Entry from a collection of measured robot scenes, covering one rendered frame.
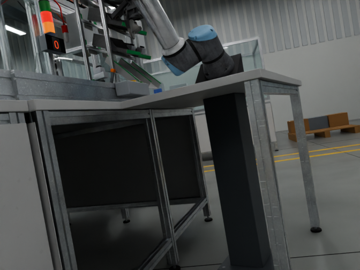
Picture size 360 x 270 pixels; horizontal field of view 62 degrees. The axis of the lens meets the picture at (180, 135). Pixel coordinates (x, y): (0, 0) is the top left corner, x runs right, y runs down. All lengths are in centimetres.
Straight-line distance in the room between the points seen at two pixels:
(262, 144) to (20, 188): 71
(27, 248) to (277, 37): 992
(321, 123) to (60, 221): 644
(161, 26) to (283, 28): 927
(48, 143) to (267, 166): 67
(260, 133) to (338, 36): 981
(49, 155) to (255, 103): 64
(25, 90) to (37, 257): 46
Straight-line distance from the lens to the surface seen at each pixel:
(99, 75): 164
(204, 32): 136
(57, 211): 92
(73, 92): 115
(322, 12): 1083
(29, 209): 87
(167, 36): 131
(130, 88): 137
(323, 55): 1054
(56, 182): 92
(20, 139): 87
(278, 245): 109
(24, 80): 100
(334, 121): 708
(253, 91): 101
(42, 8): 166
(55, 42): 161
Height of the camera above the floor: 73
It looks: 2 degrees down
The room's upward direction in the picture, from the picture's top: 10 degrees counter-clockwise
